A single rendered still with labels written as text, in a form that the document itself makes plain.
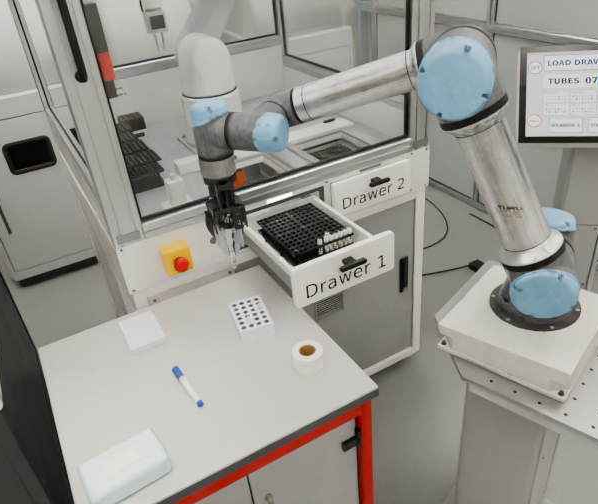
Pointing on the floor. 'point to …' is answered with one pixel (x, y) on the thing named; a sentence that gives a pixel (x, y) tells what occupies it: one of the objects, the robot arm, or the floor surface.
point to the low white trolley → (219, 403)
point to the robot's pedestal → (501, 456)
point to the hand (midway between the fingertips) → (230, 248)
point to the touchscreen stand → (587, 200)
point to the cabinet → (367, 356)
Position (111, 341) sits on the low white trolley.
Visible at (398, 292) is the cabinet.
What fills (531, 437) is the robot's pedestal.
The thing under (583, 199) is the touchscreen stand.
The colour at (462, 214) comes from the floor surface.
